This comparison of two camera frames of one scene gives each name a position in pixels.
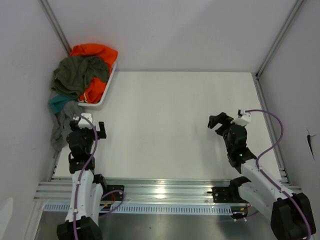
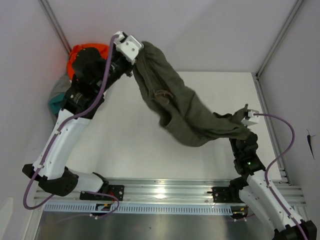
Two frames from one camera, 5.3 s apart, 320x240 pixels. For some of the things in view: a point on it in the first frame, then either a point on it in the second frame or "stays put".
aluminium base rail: (144, 190) stays put
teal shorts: (57, 103) stays put
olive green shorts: (72, 73) to (181, 110)
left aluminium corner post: (55, 26) stays put
